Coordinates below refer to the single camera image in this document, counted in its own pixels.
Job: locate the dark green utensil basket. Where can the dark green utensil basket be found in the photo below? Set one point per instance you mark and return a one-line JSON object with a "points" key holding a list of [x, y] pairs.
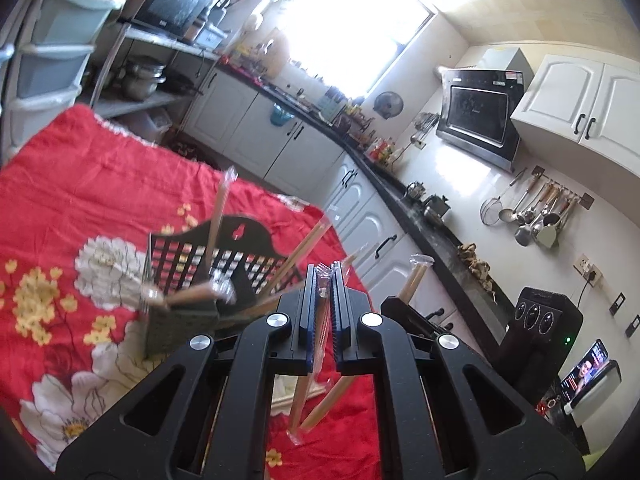
{"points": [[244, 255]]}

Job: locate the plastic drawer tower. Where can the plastic drawer tower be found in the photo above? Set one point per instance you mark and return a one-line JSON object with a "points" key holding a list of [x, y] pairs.
{"points": [[53, 41], [9, 33]]}

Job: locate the ginger root on counter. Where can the ginger root on counter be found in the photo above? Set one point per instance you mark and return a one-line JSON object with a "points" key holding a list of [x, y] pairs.
{"points": [[478, 268]]}

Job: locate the black range hood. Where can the black range hood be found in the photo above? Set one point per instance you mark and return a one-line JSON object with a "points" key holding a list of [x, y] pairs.
{"points": [[476, 111]]}

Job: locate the beige cutting board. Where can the beige cutting board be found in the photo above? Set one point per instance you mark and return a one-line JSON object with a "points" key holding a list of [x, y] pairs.
{"points": [[275, 55]]}

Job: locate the red floral tablecloth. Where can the red floral tablecloth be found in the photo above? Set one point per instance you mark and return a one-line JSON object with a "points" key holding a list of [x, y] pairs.
{"points": [[78, 203]]}

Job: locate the smartphone on stand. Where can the smartphone on stand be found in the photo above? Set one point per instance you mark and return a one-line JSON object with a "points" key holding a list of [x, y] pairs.
{"points": [[585, 370]]}

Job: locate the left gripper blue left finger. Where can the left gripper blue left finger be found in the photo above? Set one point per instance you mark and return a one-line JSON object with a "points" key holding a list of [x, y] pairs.
{"points": [[203, 413]]}

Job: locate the chopsticks horizontal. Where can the chopsticks horizontal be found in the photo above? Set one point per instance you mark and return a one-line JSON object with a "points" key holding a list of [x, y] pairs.
{"points": [[228, 178]]}

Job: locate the left plastic drawer tower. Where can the left plastic drawer tower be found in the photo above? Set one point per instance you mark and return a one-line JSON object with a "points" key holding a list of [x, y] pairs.
{"points": [[9, 33]]}

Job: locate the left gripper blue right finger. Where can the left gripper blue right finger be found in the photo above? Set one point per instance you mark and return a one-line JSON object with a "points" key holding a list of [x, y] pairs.
{"points": [[441, 409]]}

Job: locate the black electric appliance tower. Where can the black electric appliance tower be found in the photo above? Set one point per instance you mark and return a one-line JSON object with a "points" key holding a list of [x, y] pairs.
{"points": [[538, 339]]}

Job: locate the small wall fan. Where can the small wall fan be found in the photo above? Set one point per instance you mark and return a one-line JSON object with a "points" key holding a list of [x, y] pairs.
{"points": [[388, 104]]}

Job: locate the steel pot on shelf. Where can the steel pot on shelf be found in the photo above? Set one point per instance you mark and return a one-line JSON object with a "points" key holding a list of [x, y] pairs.
{"points": [[142, 75]]}

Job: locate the wrapped chopsticks right clear packet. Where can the wrapped chopsticks right clear packet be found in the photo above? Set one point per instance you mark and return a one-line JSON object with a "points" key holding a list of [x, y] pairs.
{"points": [[420, 264]]}

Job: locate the white lower cabinets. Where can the white lower cabinets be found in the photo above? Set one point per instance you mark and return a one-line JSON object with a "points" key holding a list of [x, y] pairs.
{"points": [[297, 159]]}

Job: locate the white upper cabinet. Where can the white upper cabinet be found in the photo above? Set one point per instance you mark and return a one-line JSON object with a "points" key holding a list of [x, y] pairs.
{"points": [[582, 117]]}

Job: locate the black microwave oven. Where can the black microwave oven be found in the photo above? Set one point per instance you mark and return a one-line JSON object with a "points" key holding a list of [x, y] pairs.
{"points": [[173, 17]]}

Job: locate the dark teapot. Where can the dark teapot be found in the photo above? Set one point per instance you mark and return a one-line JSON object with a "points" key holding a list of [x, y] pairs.
{"points": [[435, 208]]}

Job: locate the window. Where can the window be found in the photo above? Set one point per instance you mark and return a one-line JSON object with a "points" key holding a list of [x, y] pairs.
{"points": [[349, 44]]}

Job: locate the hanging metal ladle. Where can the hanging metal ladle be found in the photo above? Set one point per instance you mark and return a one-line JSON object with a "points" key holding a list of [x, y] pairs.
{"points": [[524, 234]]}

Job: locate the steel kettle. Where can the steel kettle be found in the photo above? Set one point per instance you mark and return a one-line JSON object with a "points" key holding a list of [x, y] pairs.
{"points": [[414, 191]]}

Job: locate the metal shelf rack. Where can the metal shelf rack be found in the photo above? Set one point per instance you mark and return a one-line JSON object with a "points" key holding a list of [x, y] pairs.
{"points": [[103, 94]]}

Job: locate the chopsticks long diagonal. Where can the chopsticks long diagonal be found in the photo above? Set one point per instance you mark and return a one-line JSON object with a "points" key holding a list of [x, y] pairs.
{"points": [[313, 399]]}

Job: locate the right plastic drawer tower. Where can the right plastic drawer tower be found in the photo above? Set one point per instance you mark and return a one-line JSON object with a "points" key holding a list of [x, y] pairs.
{"points": [[53, 41]]}

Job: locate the hanging metal strainer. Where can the hanging metal strainer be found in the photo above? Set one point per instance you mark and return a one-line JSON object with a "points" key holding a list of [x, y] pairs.
{"points": [[489, 211]]}

